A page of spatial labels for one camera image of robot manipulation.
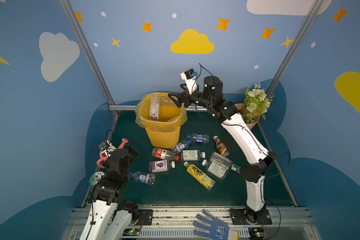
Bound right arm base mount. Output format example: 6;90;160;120
229;206;272;225

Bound pink watering can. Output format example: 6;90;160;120
97;138;129;169

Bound yellow label tea bottle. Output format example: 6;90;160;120
184;162;216;191

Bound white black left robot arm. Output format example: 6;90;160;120
80;143;139;240

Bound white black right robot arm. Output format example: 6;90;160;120
169;70;273;223

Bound yellow plastic bin liner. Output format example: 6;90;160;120
135;93;188;128

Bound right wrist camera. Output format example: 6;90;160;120
181;69;198;94

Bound blue-cap water bottle front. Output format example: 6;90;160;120
130;171;156;185

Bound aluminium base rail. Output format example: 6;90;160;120
59;204;322;240

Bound purple grape label bottle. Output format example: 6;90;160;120
149;160;176;173

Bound pink ribbed flower pot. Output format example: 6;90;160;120
235;103;260;130

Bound white yellow label long bottle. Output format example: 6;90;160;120
149;94;161;121

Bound clear bottle green cap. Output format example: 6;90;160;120
210;152;241;174

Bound red-label red-cap water bottle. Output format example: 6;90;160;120
152;148;180;161

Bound blue dotted work glove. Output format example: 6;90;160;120
193;209;240;240

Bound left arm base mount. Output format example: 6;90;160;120
130;209;153;227

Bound brown coffee bottle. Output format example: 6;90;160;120
213;136;230;157

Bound clear blue-label water bottle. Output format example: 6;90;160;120
187;134;210;144

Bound yellow slatted waste bin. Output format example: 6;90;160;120
137;92;184;150

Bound clear green-label white-cap bottle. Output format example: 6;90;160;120
181;150;206;161

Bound round jar floral lid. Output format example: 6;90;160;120
89;171;105;186

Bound white green artificial flowers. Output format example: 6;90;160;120
244;83;275;120

